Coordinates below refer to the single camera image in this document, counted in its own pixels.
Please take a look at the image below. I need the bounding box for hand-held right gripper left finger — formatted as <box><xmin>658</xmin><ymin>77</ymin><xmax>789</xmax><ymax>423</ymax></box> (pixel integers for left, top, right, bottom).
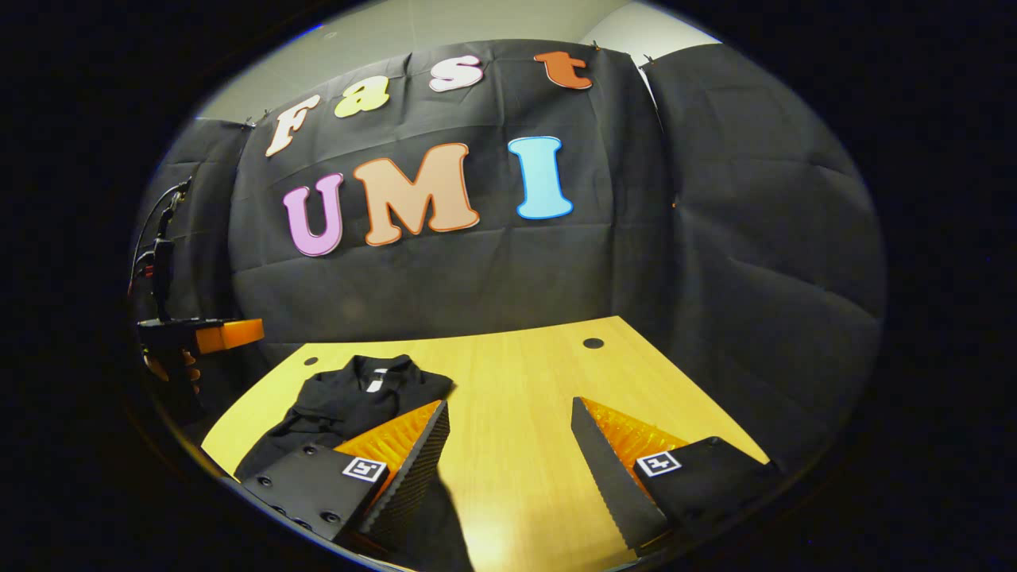
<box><xmin>241</xmin><ymin>399</ymin><xmax>452</xmax><ymax>553</ymax></box>

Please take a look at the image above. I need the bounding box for black button shirt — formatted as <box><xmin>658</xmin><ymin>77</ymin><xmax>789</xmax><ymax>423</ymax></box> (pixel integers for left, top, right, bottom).
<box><xmin>234</xmin><ymin>354</ymin><xmax>478</xmax><ymax>572</ymax></box>

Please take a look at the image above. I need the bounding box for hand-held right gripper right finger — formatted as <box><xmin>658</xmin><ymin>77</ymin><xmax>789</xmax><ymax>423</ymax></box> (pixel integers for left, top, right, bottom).
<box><xmin>570</xmin><ymin>396</ymin><xmax>783</xmax><ymax>557</ymax></box>

